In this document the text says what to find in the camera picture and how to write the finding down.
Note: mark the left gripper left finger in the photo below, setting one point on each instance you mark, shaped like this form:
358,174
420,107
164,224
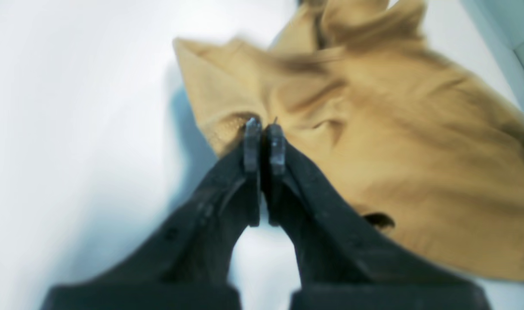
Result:
184,264

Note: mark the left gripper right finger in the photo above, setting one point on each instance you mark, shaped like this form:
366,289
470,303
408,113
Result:
343,261

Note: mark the tan brown t-shirt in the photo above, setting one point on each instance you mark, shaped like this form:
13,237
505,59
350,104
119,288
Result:
398,129

